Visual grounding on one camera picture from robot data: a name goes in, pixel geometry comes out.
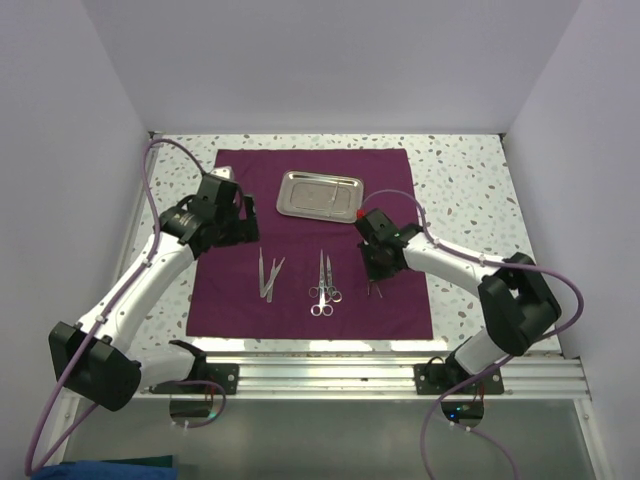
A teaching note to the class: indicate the green cloth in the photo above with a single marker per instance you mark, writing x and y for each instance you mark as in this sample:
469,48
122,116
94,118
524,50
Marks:
163,461

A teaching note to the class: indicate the steel scissors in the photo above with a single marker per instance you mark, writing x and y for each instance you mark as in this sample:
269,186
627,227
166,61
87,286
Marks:
321,308
332,292

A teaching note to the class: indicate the blue cloth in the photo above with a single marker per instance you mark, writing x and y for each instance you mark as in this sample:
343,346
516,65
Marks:
90,470

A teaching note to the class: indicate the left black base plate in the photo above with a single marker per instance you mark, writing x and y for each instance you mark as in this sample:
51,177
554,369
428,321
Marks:
226,375

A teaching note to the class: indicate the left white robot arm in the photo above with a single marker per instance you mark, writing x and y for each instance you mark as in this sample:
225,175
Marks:
92,357

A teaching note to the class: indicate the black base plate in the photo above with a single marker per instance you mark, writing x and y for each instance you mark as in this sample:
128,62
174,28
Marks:
226,375
495,382

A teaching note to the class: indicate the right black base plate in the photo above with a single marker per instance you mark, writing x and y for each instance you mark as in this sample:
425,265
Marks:
495,382

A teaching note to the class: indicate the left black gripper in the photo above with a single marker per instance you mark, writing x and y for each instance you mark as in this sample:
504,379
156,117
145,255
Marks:
244,229

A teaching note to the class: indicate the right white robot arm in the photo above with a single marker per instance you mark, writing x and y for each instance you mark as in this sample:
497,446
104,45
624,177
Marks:
517,304

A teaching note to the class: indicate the steel scalpel handle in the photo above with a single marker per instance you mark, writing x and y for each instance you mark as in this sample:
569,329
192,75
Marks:
271,281
261,276
279,266

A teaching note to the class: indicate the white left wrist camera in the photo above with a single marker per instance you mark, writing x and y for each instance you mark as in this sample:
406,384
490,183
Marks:
225,172

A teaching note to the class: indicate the steel instrument tray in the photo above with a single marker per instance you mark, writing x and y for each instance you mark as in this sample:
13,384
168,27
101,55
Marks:
307,195

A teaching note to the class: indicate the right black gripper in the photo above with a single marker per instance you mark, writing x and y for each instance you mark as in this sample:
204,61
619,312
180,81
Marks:
374,273

